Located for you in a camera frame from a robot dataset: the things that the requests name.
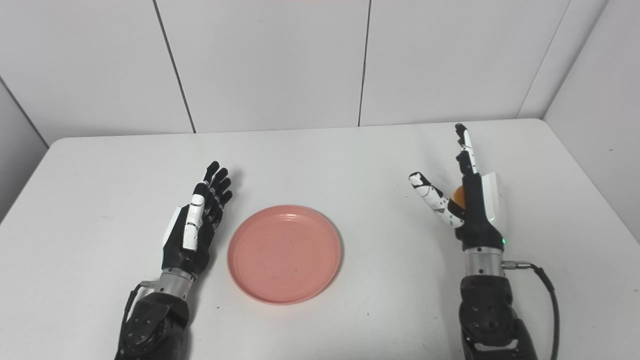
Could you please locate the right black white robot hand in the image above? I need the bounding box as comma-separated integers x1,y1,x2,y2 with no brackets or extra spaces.
409,123,508,252

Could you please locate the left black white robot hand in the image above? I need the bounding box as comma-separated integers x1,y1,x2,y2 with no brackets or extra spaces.
161,161,234,277

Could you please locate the pink round plate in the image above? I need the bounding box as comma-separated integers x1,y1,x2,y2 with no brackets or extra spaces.
227,204,343,305

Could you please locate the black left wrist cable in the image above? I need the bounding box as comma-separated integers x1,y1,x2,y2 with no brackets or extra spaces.
116,281,159,356

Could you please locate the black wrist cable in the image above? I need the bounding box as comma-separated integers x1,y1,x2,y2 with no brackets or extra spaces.
116,281,159,356
503,260,560,360

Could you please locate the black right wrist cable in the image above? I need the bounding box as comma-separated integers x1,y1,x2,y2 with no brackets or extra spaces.
503,260,560,360

